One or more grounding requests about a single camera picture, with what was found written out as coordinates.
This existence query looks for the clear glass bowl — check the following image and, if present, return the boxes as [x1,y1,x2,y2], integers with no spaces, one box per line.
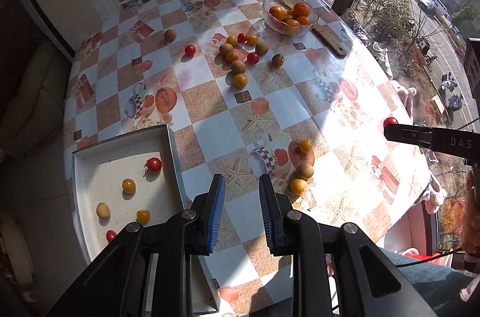
[262,0,319,37]

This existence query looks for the red stool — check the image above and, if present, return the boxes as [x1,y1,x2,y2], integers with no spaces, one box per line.
[386,246,439,261]

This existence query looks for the black cable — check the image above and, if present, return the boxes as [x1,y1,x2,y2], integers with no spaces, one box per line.
[395,246,464,267]

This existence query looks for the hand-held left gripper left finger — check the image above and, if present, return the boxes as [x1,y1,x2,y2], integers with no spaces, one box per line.
[47,174,226,317]

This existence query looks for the person's right hand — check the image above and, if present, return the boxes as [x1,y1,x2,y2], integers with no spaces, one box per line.
[460,170,480,258]

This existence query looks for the beige sofa cushion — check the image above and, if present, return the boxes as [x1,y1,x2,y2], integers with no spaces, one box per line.
[0,39,70,158]

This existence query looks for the tree outside window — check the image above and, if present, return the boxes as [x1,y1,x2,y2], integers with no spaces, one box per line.
[352,0,428,62]

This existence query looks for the parked scooter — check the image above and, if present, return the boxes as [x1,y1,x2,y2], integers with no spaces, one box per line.
[438,73,458,92]
[446,94,466,112]

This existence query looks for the pink fluffy slipper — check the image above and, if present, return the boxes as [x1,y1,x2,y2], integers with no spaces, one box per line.
[394,82,419,119]

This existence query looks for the checked printed tablecloth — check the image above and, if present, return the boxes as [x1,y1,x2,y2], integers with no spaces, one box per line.
[62,0,432,314]

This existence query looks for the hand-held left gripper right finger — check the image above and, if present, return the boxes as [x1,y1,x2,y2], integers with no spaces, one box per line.
[259,174,439,317]

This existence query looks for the person's blue jeans leg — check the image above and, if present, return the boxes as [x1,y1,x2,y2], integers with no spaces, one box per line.
[379,247,480,317]

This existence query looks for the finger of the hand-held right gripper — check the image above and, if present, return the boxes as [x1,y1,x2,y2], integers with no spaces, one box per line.
[384,123,432,152]

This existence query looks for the long wooden board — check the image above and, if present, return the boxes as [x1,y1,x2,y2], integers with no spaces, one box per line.
[237,0,348,58]

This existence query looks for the white sneaker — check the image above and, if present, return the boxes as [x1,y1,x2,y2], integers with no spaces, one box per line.
[365,41,394,79]

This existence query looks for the white shallow tray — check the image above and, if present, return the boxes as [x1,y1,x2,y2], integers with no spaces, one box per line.
[71,124,220,315]

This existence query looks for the grey mesh sneaker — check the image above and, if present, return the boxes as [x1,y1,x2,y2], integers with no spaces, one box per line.
[343,9,370,42]

